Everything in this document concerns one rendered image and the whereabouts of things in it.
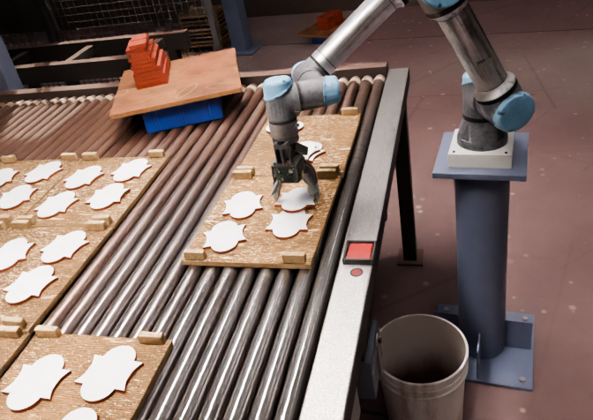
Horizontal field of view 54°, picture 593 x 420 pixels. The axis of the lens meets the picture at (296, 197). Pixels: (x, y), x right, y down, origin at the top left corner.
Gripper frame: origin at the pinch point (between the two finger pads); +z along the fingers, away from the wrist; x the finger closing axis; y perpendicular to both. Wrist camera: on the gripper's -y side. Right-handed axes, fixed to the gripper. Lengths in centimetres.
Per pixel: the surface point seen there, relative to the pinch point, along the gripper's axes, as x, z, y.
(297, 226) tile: 3.1, 1.5, 12.2
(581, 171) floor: 101, 78, -176
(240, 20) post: -173, 25, -405
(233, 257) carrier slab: -11.0, 3.7, 24.3
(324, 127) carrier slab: -2.6, -3.1, -46.0
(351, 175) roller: 12.0, 1.3, -17.4
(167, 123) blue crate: -66, -5, -52
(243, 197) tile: -16.9, 0.2, -1.4
